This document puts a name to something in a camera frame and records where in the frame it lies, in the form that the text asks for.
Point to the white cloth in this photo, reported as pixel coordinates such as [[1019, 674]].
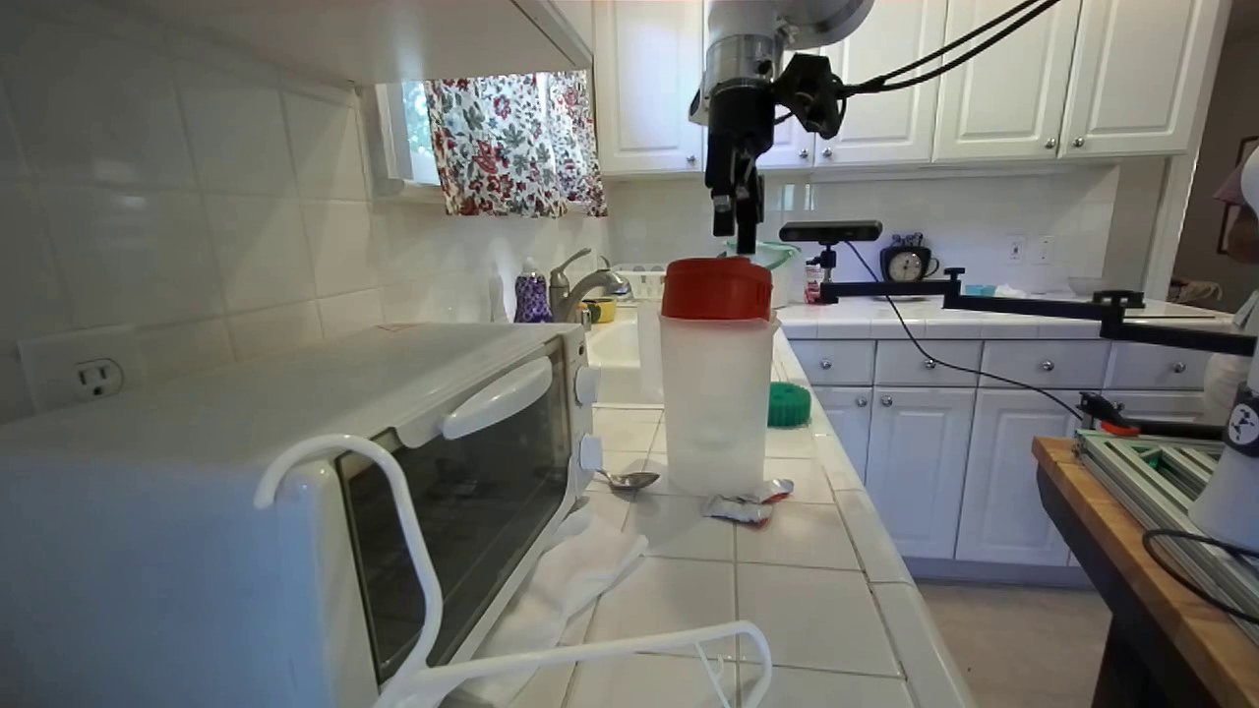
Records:
[[566, 574]]

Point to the white cabinets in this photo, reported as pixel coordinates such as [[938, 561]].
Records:
[[1009, 79], [918, 456]]

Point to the black camera boom stand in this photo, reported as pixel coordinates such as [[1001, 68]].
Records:
[[1025, 304]]

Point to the green smiley scrubber sponge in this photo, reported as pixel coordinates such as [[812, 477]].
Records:
[[789, 406]]

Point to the floral curtain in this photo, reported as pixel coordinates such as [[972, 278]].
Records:
[[516, 144]]

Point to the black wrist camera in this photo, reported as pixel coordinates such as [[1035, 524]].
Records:
[[812, 97]]

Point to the red black clamp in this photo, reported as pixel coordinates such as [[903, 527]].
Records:
[[1111, 423]]

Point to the small dark clock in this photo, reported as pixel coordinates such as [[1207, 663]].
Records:
[[908, 259]]

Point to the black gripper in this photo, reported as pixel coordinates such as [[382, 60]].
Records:
[[736, 132]]

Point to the white sink basin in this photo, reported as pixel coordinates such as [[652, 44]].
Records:
[[615, 354]]

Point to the white toaster oven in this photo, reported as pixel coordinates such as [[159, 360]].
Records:
[[197, 524]]

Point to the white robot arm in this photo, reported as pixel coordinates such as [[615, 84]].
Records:
[[789, 16]]

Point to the white lower cabinets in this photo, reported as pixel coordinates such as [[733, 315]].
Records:
[[918, 456]]

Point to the wooden table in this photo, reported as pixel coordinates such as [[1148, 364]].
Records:
[[1181, 615]]

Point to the yellow sponge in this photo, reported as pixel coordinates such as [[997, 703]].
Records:
[[605, 311]]

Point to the red white sauce packet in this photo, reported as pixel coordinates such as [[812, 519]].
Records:
[[747, 514], [778, 494]]

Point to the translucent plastic jug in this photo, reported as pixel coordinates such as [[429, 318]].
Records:
[[715, 406]]

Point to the white dish rack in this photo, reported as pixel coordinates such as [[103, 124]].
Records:
[[644, 284]]

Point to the black stereo camera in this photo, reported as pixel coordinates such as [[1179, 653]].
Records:
[[832, 228]]

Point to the red jug lid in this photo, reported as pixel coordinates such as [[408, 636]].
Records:
[[716, 287]]

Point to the white wall outlet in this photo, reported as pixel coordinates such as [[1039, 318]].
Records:
[[84, 375]]

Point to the metal faucet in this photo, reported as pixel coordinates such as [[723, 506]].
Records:
[[576, 280]]

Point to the metal spoon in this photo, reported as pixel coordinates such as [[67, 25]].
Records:
[[630, 480]]

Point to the purple soap bottle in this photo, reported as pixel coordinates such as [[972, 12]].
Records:
[[534, 300]]

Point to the white upper cabinets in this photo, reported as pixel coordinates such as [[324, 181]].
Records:
[[1009, 79]]

